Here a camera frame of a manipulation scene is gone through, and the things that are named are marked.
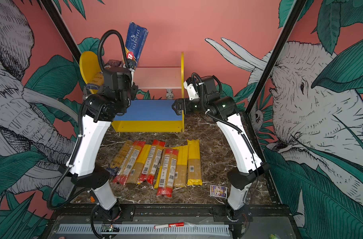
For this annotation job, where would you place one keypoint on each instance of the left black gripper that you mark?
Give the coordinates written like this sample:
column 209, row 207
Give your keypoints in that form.
column 133, row 91

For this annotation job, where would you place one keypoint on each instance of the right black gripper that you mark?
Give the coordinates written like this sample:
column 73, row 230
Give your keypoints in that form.
column 188, row 103

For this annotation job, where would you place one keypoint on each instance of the blue Barilla spaghetti box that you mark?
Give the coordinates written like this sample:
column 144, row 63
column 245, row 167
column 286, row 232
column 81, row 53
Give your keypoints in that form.
column 135, row 41

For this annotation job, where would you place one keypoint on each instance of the red-end spaghetti pack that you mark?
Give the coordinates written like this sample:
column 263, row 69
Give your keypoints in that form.
column 152, row 161
column 128, row 162
column 167, row 175

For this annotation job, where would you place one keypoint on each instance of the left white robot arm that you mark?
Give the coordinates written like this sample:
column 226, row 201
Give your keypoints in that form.
column 96, row 114

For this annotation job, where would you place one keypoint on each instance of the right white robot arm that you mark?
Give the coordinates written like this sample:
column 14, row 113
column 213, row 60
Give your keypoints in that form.
column 249, row 164

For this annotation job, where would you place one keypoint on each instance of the yellow shelf unit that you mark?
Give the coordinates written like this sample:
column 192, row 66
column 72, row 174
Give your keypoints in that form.
column 151, row 111

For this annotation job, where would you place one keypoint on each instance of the gold blue Molisana spaghetti pack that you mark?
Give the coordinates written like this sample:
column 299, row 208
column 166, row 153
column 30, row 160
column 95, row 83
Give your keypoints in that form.
column 118, row 159

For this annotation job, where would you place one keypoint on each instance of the far right yellow spaghetti pack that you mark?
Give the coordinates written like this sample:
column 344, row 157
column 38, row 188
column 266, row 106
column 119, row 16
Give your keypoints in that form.
column 194, row 163

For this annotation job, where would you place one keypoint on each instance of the yellow-band spaghetti pack left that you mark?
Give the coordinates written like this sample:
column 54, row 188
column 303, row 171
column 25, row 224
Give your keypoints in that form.
column 139, row 165

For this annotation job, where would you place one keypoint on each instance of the wide yellow spaghetti pack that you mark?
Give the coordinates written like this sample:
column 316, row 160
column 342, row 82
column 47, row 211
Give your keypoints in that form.
column 180, row 179

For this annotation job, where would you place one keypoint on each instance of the narrow yellow spaghetti pack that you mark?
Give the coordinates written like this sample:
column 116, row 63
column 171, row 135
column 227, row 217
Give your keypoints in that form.
column 159, row 170

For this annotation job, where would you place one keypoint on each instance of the small playing card box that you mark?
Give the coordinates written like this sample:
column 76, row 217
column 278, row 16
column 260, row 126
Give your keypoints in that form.
column 218, row 191

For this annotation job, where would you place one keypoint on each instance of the red white marker pen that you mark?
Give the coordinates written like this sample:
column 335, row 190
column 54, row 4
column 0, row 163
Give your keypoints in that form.
column 173, row 225

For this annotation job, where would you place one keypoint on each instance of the small green circuit board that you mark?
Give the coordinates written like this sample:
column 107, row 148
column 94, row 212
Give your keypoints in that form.
column 110, row 228

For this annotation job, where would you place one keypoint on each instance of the white perforated rail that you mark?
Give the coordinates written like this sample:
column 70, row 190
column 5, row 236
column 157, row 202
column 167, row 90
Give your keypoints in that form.
column 147, row 229

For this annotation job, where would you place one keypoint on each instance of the black base frame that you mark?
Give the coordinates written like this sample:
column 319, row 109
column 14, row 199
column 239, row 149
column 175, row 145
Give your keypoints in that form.
column 219, row 212

